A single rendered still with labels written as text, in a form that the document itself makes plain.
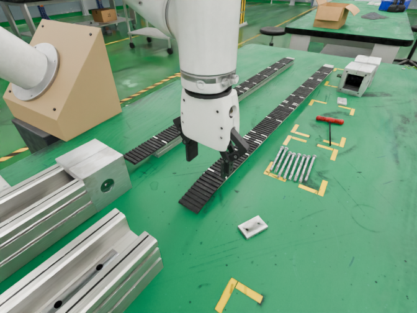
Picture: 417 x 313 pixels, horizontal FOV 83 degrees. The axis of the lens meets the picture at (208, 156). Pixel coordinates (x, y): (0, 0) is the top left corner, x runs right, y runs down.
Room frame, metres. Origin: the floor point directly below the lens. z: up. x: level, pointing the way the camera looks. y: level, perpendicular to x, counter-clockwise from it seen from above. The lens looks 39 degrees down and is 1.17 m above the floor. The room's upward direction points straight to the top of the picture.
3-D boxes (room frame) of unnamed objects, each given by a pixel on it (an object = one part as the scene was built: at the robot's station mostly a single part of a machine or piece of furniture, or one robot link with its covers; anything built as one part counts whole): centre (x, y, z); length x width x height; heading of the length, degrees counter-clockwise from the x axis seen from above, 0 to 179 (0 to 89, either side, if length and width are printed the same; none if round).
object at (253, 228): (0.27, -0.08, 0.78); 0.05 x 0.03 x 0.01; 120
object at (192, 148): (0.39, 0.04, 0.89); 0.03 x 0.03 x 0.07; 53
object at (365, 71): (0.93, -0.58, 0.83); 0.11 x 0.10 x 0.10; 51
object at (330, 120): (0.60, -0.37, 0.79); 0.16 x 0.08 x 0.02; 159
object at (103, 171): (0.38, 0.25, 0.83); 0.12 x 0.09 x 0.10; 53
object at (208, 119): (0.36, 0.00, 0.98); 0.10 x 0.07 x 0.11; 53
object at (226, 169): (0.33, -0.04, 0.89); 0.03 x 0.03 x 0.07; 53
